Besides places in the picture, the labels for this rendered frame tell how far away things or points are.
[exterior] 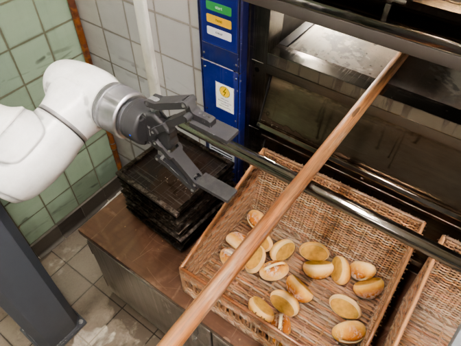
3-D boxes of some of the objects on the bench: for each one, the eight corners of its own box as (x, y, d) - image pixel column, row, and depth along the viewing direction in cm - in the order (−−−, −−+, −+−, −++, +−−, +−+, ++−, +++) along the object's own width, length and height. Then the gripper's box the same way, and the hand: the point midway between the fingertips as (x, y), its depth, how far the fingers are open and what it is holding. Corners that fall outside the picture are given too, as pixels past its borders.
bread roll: (300, 259, 135) (304, 265, 128) (331, 259, 135) (335, 264, 128) (301, 276, 135) (304, 282, 129) (331, 275, 135) (336, 281, 128)
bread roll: (328, 302, 129) (335, 285, 127) (358, 319, 125) (367, 301, 124) (324, 309, 124) (333, 291, 122) (355, 327, 120) (364, 308, 119)
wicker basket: (258, 195, 158) (262, 143, 137) (400, 268, 136) (431, 220, 116) (179, 292, 131) (169, 245, 110) (341, 401, 109) (367, 369, 89)
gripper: (137, 44, 65) (249, 92, 56) (158, 155, 83) (244, 203, 75) (101, 66, 61) (216, 120, 52) (132, 177, 79) (219, 231, 71)
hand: (227, 166), depth 64 cm, fingers open, 13 cm apart
